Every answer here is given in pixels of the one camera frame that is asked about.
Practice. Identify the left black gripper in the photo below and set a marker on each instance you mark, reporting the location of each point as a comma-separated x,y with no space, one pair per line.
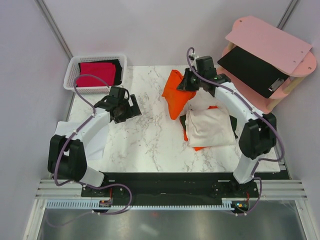
132,111

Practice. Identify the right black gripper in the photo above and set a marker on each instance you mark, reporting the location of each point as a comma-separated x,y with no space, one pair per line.
184,84

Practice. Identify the orange t shirt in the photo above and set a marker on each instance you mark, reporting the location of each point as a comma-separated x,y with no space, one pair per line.
176,99

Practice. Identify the white cloth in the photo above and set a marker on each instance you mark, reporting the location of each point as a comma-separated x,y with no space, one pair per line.
209,128
94,148

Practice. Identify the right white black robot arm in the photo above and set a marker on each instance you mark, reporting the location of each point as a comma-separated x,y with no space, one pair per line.
258,130

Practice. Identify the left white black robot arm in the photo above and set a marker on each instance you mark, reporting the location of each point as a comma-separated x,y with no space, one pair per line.
67,158

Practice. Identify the magenta t shirt in basket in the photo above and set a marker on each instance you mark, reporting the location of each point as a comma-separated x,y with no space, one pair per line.
103,70

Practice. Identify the white plastic laundry basket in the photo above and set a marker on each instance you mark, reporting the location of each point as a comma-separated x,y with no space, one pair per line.
73,72

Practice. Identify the black clipboard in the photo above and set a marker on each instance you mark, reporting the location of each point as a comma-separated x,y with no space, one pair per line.
257,74

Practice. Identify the loose pink board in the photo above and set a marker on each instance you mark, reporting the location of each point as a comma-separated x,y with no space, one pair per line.
282,50

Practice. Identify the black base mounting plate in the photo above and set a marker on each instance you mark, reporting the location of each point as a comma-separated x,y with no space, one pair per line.
146,188

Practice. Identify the pink two-tier shelf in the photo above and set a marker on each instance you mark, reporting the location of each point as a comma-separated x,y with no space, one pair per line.
261,103

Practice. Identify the white slotted cable duct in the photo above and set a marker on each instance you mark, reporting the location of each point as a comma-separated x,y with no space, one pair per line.
95,204

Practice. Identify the aluminium rail frame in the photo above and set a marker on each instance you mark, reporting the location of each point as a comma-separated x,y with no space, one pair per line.
278,213

